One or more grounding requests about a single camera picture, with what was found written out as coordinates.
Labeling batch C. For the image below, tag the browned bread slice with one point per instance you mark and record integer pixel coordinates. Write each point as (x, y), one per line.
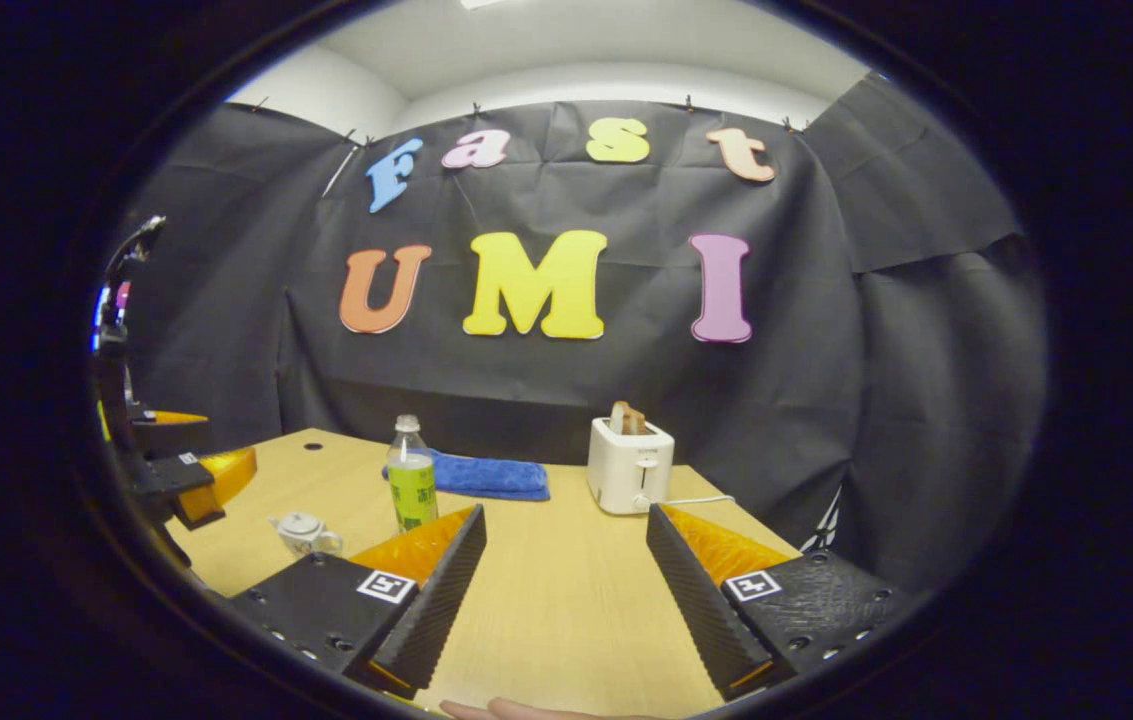
(635, 420)

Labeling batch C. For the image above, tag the green label water bottle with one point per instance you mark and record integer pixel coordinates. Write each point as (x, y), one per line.
(413, 495)

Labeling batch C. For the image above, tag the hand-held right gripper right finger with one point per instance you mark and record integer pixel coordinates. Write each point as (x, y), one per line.
(701, 605)

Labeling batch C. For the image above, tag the computer monitor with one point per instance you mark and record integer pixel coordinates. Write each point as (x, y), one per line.
(97, 325)

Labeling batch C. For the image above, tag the blue towel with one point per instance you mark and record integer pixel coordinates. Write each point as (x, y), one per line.
(491, 475)

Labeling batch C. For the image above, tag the pale bread slice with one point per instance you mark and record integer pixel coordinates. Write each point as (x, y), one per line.
(618, 418)

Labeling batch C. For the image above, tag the ceiling light panel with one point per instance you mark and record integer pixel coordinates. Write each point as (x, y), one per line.
(481, 3)

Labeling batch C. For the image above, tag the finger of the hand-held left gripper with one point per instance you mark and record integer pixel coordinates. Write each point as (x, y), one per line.
(171, 438)
(176, 475)

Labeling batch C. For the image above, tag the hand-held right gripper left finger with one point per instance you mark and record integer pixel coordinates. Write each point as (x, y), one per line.
(436, 605)

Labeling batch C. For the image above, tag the white toaster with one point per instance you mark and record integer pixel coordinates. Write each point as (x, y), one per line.
(626, 470)

